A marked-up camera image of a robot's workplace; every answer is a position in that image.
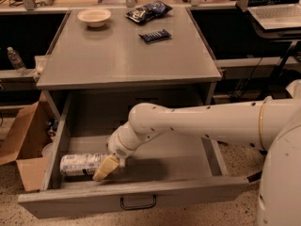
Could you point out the white ceramic bowl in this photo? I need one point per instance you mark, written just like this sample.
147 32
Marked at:
94 17

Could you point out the clear plastic bottle blue label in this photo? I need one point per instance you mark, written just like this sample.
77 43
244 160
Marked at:
80 164

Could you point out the open grey wooden drawer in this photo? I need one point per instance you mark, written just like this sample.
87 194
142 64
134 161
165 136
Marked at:
177 169

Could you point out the black metal drawer handle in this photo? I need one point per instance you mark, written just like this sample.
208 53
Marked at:
130 203

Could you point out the blue chip bag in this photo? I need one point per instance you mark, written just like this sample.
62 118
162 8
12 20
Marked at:
148 12

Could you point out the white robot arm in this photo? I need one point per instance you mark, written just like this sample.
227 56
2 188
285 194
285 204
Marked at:
233 123

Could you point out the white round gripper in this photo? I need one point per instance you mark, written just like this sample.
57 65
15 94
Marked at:
118 149

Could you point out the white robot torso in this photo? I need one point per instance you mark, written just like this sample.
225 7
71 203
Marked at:
279 200

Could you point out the open cardboard box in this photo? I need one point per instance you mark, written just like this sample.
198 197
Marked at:
25 141

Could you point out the dark blue snack bar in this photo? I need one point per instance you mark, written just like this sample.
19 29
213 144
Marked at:
155 36

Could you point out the small clear water bottle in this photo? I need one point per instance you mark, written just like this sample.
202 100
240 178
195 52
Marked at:
16 61

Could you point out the silver laptop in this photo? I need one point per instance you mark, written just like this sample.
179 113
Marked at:
276 14

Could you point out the grey cabinet counter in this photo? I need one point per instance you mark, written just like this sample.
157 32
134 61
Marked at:
114 56

